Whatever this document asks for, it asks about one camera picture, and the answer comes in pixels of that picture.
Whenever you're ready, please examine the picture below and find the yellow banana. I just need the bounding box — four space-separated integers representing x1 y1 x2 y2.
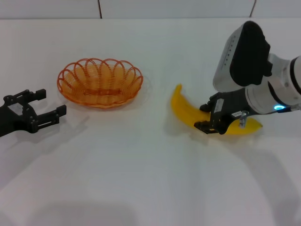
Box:
170 83 263 136

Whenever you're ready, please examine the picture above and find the grey right gripper cable plug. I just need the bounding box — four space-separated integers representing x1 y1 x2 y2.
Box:
239 110 250 129

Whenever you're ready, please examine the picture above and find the silver black wrist camera box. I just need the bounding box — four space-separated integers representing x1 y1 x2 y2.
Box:
213 20 273 91

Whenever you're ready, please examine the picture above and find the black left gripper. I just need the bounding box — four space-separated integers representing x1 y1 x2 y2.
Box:
0 89 67 138

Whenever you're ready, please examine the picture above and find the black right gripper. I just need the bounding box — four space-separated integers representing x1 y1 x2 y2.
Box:
194 88 253 135

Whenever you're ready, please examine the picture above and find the orange woven plastic basket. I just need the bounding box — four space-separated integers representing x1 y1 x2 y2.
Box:
57 57 144 109

